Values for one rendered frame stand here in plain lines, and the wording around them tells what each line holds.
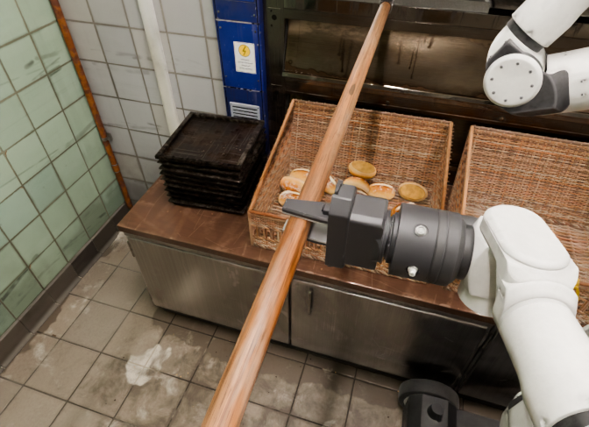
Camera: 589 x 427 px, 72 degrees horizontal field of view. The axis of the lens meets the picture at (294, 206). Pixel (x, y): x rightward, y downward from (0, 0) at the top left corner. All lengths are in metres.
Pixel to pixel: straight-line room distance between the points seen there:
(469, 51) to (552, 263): 1.03
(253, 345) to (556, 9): 0.59
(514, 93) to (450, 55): 0.71
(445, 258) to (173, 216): 1.12
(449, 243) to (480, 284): 0.06
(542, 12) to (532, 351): 0.47
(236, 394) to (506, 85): 0.56
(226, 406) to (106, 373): 1.50
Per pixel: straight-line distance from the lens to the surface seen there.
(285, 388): 1.69
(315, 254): 1.25
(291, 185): 1.42
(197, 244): 1.35
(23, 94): 1.81
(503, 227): 0.47
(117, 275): 2.13
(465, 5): 1.35
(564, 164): 1.54
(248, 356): 0.40
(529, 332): 0.42
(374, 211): 0.48
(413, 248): 0.47
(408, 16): 1.35
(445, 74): 1.40
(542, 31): 0.72
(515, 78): 0.70
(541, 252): 0.46
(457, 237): 0.48
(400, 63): 1.40
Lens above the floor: 1.56
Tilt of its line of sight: 43 degrees down
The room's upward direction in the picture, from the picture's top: straight up
